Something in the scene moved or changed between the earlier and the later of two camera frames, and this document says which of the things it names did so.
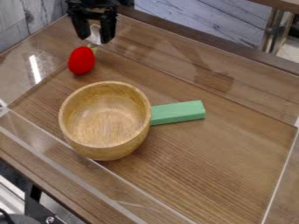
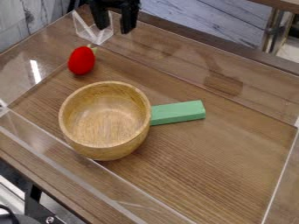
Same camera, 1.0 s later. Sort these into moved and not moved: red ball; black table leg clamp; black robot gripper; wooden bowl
Moved: black robot gripper
Not moved: wooden bowl; black table leg clamp; red ball
